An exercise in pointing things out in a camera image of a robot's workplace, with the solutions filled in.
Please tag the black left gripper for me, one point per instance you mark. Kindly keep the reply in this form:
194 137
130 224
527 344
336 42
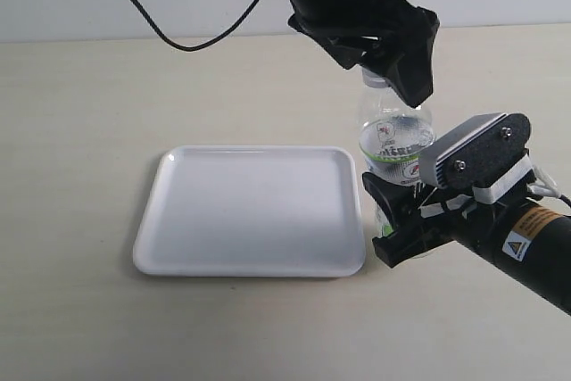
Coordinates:
392 38

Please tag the white plastic tray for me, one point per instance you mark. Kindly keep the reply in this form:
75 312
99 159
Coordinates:
252 211

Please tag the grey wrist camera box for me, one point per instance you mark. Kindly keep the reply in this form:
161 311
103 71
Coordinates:
485 155

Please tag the clear plastic drink bottle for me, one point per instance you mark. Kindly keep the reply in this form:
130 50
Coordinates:
391 138

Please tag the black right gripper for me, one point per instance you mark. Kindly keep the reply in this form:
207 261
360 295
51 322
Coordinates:
457 218

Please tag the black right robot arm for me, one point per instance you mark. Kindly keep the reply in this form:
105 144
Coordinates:
525 240

